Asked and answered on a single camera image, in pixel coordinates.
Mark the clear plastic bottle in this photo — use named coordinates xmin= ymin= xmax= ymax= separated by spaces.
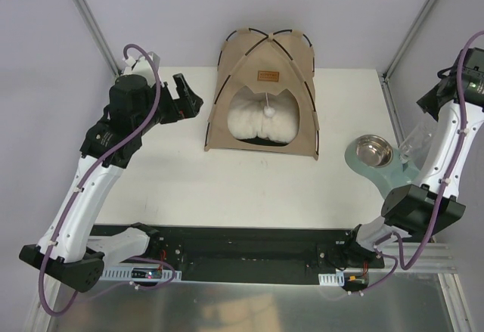
xmin=399 ymin=119 xmax=437 ymax=164

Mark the cream white pillow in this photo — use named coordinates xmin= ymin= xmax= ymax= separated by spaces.
xmin=227 ymin=86 xmax=299 ymax=144

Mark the beige fabric pet tent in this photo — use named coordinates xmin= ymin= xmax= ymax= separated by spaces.
xmin=204 ymin=28 xmax=320 ymax=159

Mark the steel pet bowl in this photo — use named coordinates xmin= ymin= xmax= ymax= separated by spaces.
xmin=355 ymin=135 xmax=393 ymax=168

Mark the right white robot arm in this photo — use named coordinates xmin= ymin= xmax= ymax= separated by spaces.
xmin=340 ymin=48 xmax=483 ymax=268

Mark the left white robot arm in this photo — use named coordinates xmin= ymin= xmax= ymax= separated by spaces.
xmin=19 ymin=73 xmax=203 ymax=293

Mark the green double pet bowl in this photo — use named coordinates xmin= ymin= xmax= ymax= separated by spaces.
xmin=344 ymin=138 xmax=420 ymax=199

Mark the white pompom toy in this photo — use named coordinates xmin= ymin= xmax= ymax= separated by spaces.
xmin=264 ymin=107 xmax=275 ymax=118

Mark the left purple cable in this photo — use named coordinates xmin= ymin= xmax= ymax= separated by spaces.
xmin=39 ymin=44 xmax=177 ymax=318

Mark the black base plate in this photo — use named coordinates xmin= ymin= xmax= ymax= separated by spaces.
xmin=86 ymin=224 xmax=396 ymax=283

